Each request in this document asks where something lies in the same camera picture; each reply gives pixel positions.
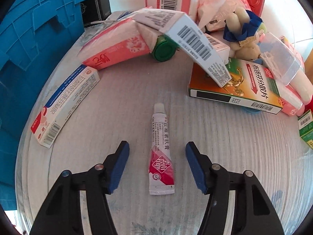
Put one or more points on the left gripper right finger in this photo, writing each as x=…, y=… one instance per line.
x=253, y=214

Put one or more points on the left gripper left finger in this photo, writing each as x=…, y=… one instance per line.
x=60, y=212

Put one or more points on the ointment tube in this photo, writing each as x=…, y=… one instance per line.
x=160, y=171

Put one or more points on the pink tissue pack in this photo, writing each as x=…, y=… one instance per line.
x=291, y=102

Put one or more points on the blue red long box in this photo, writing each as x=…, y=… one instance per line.
x=55, y=113

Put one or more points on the orange green medicine box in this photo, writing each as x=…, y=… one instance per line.
x=252, y=86

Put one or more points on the white roll on pile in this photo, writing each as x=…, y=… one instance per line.
x=302, y=86

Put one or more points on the small white pink box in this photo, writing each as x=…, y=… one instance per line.
x=221, y=48

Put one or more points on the cream bear blue bow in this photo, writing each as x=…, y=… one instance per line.
x=243, y=33

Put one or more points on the pink white flat pack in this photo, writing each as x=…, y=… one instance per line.
x=119, y=42

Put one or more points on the green bottle cap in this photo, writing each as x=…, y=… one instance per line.
x=164, y=49

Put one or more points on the white barcode box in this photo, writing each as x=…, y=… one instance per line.
x=181, y=29

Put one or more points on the blue plastic crate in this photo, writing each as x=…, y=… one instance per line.
x=35, y=35

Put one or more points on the black box behind crate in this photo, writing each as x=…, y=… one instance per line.
x=94, y=11

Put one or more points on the pink barcode box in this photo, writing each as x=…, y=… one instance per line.
x=187, y=6

